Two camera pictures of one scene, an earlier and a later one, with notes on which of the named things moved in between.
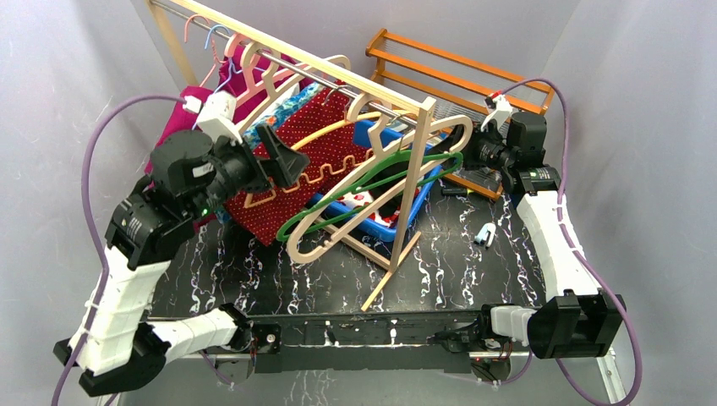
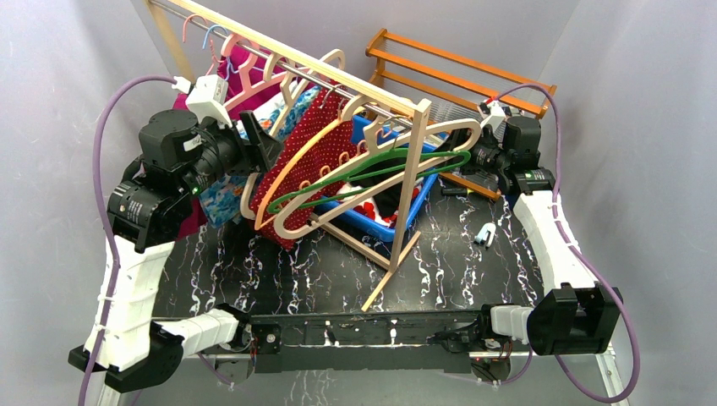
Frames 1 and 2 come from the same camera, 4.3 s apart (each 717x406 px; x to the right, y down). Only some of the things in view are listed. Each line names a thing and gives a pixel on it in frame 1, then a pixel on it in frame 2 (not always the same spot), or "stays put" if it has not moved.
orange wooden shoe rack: (459, 87) stays put
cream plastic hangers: (297, 251) → (375, 133)
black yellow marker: (456, 191) stays put
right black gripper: (467, 155) stays put
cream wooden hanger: (254, 56) → (336, 57)
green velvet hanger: (360, 184) → (464, 160)
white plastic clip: (485, 235) stays put
